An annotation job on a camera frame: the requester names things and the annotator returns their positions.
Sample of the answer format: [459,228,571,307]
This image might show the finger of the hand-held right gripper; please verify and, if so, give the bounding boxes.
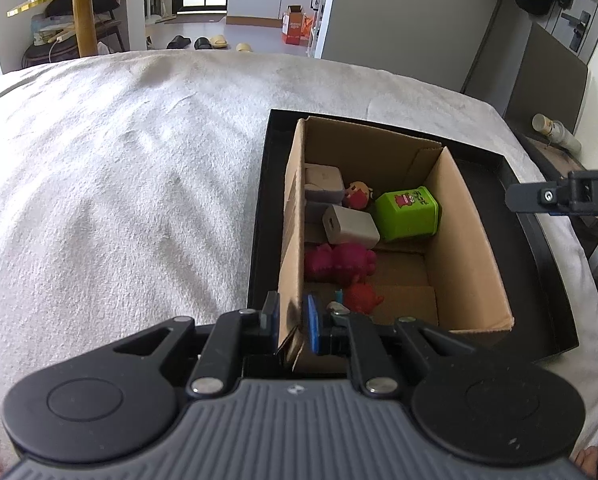
[506,170,598,219]

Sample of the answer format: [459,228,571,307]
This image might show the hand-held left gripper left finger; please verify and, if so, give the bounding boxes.
[113,290,282,400]

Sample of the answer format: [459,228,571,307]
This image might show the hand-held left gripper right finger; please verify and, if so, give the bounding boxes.
[303,294,450,397]

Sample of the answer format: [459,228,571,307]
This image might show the red spiky toy figure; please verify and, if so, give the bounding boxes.
[335,282,384,316]

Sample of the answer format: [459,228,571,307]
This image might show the pink plush-look toy figure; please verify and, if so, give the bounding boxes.
[304,241,378,286]

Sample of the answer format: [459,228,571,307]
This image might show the black tray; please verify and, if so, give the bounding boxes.
[247,108,580,366]

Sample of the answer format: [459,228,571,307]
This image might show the white wall charger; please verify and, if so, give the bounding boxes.
[322,204,382,250]

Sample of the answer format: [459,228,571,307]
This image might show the brown cardboard box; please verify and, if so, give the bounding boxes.
[277,115,516,375]

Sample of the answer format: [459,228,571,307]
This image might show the red hat doll figurine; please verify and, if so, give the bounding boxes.
[342,180,377,211]

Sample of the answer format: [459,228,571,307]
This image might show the green hexagonal plastic cup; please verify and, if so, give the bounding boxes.
[374,186,440,243]

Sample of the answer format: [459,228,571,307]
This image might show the white small bottle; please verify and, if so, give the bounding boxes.
[551,121,583,155]

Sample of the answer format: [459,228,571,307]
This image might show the red cardboard box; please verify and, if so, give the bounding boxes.
[281,5,312,46]

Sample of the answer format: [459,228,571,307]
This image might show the dark chair under table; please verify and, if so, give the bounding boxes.
[24,0,130,67]

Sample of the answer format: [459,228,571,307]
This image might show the wooden table leg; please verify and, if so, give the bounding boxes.
[74,0,100,58]

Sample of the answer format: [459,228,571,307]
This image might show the black door handle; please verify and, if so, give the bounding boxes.
[559,10,592,52]

